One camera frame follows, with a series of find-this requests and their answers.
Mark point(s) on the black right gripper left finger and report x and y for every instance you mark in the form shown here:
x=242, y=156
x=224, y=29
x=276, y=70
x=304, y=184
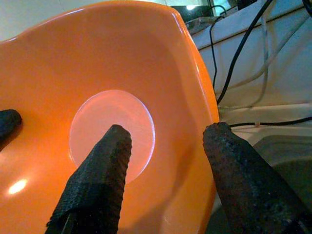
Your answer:
x=97, y=185

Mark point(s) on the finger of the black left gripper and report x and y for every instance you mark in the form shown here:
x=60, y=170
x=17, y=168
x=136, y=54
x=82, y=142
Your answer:
x=8, y=122

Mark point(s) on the stainless steel sink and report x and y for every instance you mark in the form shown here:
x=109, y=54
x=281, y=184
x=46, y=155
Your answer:
x=292, y=156

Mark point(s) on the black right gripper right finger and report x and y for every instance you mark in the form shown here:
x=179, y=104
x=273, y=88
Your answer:
x=248, y=190

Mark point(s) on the orange plastic bowl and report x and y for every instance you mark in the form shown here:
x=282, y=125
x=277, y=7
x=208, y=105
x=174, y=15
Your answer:
x=109, y=61

